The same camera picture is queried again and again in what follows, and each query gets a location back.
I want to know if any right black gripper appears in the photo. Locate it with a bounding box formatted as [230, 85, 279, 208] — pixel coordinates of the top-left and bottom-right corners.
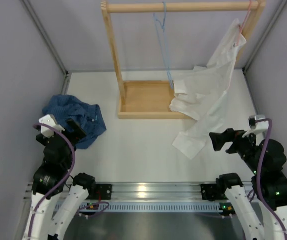
[209, 128, 264, 175]

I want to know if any blue checked shirt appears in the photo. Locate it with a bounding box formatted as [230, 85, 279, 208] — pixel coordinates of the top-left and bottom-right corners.
[42, 94, 107, 150]

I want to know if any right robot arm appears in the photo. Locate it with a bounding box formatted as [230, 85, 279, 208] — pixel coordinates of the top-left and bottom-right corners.
[209, 128, 287, 240]

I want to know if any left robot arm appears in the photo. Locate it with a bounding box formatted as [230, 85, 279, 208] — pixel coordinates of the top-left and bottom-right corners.
[22, 114, 97, 240]

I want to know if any white shirt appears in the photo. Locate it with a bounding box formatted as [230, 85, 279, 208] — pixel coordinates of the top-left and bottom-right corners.
[169, 19, 247, 160]

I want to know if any wooden clothes rack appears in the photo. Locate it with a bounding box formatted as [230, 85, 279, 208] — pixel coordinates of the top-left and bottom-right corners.
[101, 0, 266, 120]

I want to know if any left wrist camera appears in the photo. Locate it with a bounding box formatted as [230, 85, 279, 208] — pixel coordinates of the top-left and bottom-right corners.
[38, 114, 65, 138]

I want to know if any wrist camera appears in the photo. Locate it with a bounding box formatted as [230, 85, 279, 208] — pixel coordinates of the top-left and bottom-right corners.
[242, 115, 269, 138]
[38, 114, 65, 138]

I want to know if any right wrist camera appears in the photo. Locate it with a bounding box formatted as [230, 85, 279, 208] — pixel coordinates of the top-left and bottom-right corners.
[242, 115, 269, 138]

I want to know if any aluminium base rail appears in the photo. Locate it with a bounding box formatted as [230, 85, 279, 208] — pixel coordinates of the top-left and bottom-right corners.
[24, 181, 287, 201]

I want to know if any grey slotted cable duct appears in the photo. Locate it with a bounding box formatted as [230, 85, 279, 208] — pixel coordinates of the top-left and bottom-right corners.
[53, 201, 224, 213]

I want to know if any left aluminium frame post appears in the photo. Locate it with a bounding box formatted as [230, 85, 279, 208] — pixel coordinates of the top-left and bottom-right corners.
[20, 0, 71, 95]

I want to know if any aluminium frame post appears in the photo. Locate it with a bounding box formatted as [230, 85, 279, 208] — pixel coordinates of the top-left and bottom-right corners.
[241, 0, 287, 74]
[20, 0, 71, 95]

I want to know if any blue wire hanger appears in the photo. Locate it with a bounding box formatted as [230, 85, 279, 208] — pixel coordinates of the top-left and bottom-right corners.
[153, 1, 175, 89]

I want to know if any pink wire hanger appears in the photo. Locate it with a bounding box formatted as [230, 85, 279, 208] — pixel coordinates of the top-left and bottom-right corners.
[227, 0, 254, 90]

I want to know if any right aluminium frame post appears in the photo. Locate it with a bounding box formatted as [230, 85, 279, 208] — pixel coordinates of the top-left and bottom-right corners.
[241, 0, 287, 74]

